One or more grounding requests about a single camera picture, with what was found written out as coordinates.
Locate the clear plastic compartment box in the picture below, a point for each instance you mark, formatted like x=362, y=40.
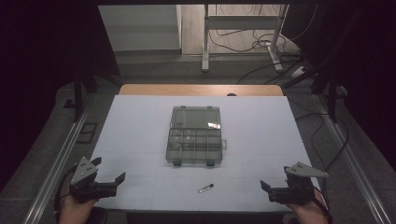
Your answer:
x=194, y=137

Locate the white table mat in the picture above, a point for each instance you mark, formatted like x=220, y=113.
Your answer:
x=137, y=149

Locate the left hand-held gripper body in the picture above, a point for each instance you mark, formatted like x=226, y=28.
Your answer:
x=90, y=188

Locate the white cabinet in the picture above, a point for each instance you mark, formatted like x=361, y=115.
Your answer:
x=140, y=28

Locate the person's right hand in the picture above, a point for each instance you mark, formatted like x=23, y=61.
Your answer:
x=308, y=213

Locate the small metal screw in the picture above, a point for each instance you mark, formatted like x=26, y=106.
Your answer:
x=205, y=188

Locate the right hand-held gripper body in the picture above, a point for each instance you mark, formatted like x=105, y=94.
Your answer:
x=295, y=188

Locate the aluminium floor rail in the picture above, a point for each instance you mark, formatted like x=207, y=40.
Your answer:
x=59, y=161
x=351, y=155

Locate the black metal stand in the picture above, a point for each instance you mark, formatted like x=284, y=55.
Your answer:
x=78, y=96
x=332, y=96

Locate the dark floor socket plate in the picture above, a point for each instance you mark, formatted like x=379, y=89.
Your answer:
x=87, y=133

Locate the black round table grommet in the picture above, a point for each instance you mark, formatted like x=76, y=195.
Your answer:
x=231, y=94

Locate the white metal desk frame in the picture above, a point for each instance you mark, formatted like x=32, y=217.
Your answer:
x=239, y=22

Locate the person's left hand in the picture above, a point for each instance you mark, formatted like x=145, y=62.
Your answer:
x=74, y=210

